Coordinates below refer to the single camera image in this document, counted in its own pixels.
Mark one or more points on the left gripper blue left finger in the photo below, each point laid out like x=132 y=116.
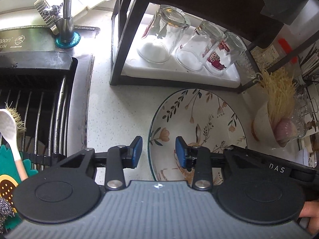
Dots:
x=134 y=152

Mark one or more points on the steel wool scrubber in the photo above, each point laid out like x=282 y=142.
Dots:
x=5 y=212

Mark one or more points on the bristle dish brush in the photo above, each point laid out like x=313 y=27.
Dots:
x=17 y=121

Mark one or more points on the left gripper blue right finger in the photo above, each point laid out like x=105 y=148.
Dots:
x=184 y=153

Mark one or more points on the black sink drain rack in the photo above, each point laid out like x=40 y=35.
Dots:
x=38 y=86

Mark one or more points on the chrome sink faucet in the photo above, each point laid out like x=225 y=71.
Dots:
x=61 y=24

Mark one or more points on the floral ceramic plate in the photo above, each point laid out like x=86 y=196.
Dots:
x=202 y=118

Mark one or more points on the clear glass middle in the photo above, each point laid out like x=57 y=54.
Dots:
x=194 y=52

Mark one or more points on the clear drinking glass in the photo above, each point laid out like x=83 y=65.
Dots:
x=163 y=34

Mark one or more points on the person's right hand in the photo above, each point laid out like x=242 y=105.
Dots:
x=311 y=210

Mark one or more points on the black metal dish rack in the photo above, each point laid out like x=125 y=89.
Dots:
x=255 y=21

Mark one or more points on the white silicone spoon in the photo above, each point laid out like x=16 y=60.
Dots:
x=9 y=132

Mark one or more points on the wire glass cup holder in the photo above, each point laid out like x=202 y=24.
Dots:
x=304 y=117

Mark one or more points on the glass with red print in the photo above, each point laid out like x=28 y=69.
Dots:
x=225 y=54

